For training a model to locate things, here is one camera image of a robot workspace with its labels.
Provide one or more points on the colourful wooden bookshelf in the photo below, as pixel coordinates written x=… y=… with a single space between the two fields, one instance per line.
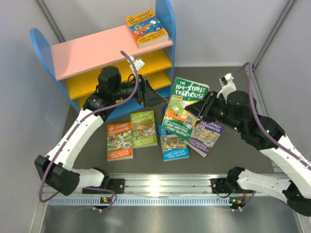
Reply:
x=74 y=65

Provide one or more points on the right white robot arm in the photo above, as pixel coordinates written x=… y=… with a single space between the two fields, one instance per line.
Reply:
x=266 y=136

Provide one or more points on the lime 65-storey treehouse book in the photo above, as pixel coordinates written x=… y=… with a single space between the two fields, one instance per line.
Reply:
x=143 y=129

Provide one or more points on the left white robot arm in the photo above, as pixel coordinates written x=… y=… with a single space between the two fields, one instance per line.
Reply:
x=56 y=168

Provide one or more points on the yellow blue 130-storey book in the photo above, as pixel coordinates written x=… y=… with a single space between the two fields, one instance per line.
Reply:
x=146 y=29

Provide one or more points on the purple 52-storey treehouse book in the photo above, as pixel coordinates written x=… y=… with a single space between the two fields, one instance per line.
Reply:
x=204 y=136

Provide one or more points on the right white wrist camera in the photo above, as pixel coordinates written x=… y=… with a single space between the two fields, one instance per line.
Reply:
x=227 y=85

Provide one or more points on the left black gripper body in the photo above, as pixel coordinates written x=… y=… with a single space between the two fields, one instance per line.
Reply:
x=123 y=91

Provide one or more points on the green 104-storey treehouse book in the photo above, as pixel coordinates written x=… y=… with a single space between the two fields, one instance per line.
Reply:
x=177 y=120

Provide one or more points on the light blue 26-storey book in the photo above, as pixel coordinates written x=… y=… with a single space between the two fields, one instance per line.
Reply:
x=173 y=148

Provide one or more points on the perforated cable tray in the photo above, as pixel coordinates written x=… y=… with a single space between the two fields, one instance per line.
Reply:
x=145 y=201

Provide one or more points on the aluminium mounting rail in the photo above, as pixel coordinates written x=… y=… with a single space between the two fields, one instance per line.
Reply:
x=170 y=185

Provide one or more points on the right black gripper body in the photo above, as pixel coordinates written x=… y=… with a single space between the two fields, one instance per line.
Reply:
x=215 y=109

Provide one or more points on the orange 78-storey treehouse book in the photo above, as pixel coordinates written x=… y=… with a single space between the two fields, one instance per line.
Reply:
x=119 y=142

